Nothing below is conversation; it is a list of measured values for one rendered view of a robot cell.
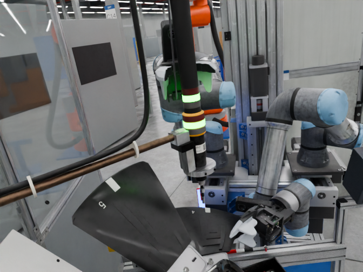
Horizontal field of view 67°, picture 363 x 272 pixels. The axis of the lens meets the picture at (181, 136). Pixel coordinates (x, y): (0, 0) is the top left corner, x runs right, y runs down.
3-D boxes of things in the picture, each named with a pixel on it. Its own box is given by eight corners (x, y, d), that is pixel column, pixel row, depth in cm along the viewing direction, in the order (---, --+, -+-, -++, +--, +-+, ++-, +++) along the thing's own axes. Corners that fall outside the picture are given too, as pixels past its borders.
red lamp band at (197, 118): (192, 123, 52) (190, 117, 51) (178, 120, 55) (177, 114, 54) (209, 117, 54) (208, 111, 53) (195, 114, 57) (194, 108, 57)
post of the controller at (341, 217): (337, 244, 110) (340, 203, 103) (333, 239, 113) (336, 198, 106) (344, 243, 110) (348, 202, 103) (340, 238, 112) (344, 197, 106)
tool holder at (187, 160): (189, 185, 53) (182, 137, 49) (169, 173, 58) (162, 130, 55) (223, 168, 57) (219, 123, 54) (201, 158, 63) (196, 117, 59)
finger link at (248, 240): (243, 252, 73) (264, 232, 77) (226, 239, 77) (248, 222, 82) (243, 259, 74) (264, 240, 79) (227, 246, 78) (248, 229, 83)
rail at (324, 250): (126, 284, 115) (122, 270, 112) (128, 276, 118) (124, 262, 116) (345, 259, 112) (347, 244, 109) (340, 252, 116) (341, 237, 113)
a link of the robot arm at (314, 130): (306, 136, 143) (306, 111, 138) (334, 141, 134) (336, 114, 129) (296, 145, 135) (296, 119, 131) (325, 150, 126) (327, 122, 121)
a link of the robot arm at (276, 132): (263, 83, 101) (240, 212, 103) (293, 84, 93) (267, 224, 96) (277, 89, 109) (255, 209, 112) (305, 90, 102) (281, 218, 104)
